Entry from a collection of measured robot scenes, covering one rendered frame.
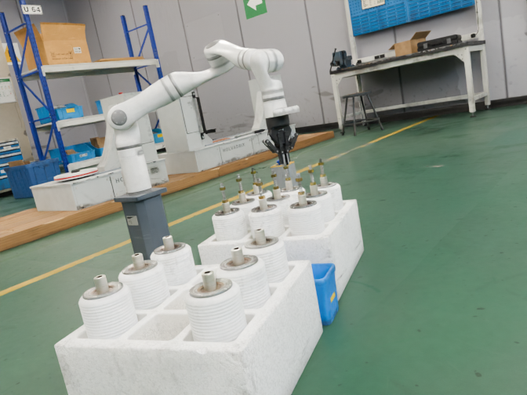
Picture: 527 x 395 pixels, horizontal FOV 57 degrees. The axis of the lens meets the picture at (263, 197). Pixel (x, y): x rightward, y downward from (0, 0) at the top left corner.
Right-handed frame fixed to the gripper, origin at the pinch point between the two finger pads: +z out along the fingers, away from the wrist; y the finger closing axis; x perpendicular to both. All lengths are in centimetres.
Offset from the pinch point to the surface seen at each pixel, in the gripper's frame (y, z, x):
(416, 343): 15, 35, 64
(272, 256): 36, 12, 48
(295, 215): 15.5, 11.6, 26.0
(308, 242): 15.7, 18.3, 30.7
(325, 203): 1.9, 12.3, 21.5
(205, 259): 35.7, 21.6, 5.7
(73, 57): -37, -116, -526
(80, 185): 36, 12, -205
